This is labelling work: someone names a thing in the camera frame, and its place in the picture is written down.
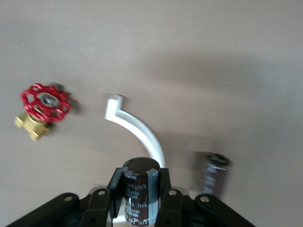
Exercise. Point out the dark brown electrolytic capacitor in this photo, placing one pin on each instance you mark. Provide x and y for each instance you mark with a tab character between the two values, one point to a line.
214	175
137	189

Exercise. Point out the white curved plastic bracket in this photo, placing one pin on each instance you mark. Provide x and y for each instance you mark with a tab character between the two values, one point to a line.
142	132

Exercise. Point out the brass valve with red handwheel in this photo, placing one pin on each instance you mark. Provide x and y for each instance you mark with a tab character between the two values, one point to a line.
45	104

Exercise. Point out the brown table mat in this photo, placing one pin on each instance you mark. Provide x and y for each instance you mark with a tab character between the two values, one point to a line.
189	59

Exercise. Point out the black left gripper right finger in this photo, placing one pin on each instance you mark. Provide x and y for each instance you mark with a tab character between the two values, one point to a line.
165	184

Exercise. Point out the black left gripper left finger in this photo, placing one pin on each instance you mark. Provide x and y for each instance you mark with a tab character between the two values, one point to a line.
116	186

